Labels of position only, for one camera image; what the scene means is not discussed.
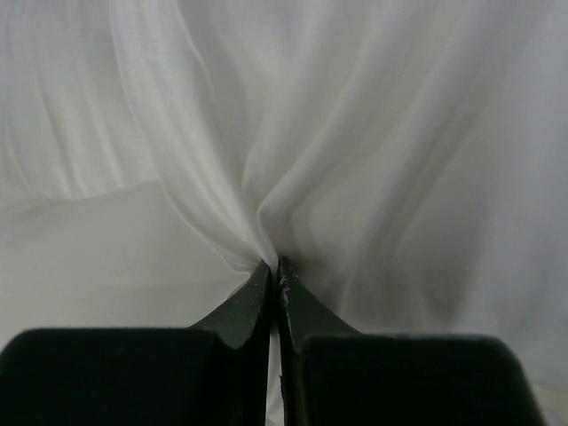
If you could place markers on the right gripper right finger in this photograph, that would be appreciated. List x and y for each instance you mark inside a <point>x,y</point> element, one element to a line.
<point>332,374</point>

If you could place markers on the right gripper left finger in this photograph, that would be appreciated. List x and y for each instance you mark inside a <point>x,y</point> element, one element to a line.
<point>211,373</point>

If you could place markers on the grey cream frilled pillowcase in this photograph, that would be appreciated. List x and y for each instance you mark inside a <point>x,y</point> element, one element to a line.
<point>409,157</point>

